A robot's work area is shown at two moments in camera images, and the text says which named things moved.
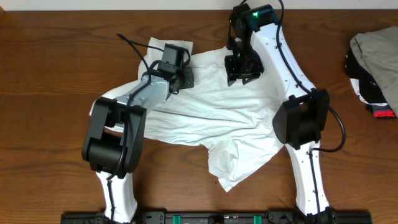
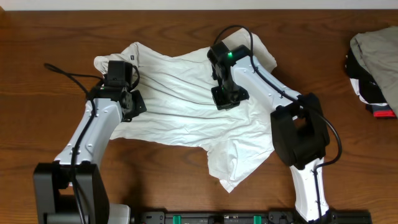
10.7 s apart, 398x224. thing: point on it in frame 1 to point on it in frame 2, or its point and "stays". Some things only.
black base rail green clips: [231, 216] stays
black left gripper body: [187, 78] to [137, 106]
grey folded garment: [377, 52] stays
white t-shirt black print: [236, 126] stays
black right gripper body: [247, 65] to [229, 94]
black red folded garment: [367, 89] stays
